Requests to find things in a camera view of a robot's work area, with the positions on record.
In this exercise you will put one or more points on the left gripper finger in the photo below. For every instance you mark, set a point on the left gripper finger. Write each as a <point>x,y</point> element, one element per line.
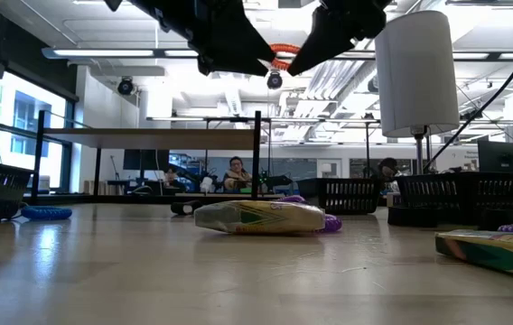
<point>225,65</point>
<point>220,31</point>

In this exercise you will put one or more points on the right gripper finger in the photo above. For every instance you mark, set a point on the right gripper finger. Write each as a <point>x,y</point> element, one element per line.
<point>342,22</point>

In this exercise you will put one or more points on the yellow green snack bag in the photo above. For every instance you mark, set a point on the yellow green snack bag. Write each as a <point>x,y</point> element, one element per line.
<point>261,216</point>

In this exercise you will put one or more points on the yellow green crayon box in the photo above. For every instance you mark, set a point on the yellow green crayon box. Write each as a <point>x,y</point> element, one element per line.
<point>500,257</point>

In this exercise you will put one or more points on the wooden desk riser shelf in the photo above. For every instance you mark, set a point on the wooden desk riser shelf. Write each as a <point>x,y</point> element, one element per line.
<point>148,138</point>

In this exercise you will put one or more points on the round black ceiling device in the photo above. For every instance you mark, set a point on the round black ceiling device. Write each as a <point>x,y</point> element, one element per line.
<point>274,80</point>
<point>125,86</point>

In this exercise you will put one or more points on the white shade table lamp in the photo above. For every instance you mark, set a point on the white shade table lamp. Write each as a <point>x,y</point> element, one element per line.
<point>414,72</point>

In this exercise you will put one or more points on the person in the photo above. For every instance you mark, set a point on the person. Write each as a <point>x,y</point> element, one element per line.
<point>387,168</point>
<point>237,173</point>

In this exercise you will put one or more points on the long ceiling light strip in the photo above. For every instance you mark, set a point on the long ceiling light strip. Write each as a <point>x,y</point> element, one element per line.
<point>103,52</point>

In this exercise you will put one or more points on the small black block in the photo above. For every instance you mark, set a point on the small black block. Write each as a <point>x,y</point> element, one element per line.
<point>182,208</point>

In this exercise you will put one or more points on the black computer monitor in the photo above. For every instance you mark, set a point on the black computer monitor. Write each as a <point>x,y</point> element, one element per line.
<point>500,157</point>

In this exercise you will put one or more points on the large glass window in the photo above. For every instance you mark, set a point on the large glass window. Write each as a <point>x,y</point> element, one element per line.
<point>21,108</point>

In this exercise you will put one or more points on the dark wall screen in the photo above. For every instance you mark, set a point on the dark wall screen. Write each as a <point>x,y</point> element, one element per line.
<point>146,160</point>

